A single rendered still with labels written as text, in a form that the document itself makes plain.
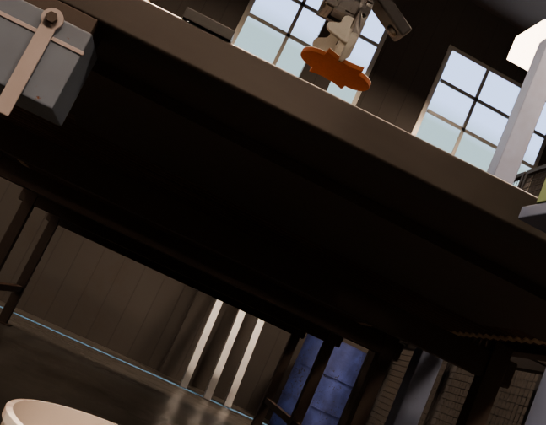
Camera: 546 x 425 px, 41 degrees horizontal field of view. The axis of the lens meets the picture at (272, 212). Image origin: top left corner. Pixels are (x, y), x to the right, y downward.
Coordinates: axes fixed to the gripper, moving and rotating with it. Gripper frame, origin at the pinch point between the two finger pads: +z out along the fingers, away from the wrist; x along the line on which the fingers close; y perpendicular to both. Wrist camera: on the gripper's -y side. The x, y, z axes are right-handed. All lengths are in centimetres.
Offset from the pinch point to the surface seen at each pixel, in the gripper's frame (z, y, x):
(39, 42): 25, 42, 24
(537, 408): 43, -32, 44
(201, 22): 12.1, 23.9, 23.0
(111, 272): 61, 29, -546
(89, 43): 22.3, 36.3, 23.4
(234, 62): 15.3, 17.3, 23.2
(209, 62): 16.9, 20.4, 23.1
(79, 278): 77, 52, -546
